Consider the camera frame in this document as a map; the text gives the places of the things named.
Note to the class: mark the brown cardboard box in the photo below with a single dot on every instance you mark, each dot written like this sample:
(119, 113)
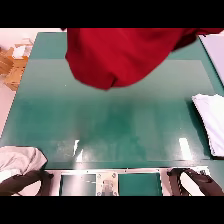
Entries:
(15, 71)

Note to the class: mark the silver frame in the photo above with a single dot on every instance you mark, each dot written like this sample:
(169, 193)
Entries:
(106, 183)

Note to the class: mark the white garment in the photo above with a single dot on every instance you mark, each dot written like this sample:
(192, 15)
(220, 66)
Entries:
(213, 123)

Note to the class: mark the red T-shirt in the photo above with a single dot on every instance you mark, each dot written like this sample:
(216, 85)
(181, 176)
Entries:
(113, 56)

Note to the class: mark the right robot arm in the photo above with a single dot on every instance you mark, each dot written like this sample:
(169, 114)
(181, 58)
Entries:
(200, 180)

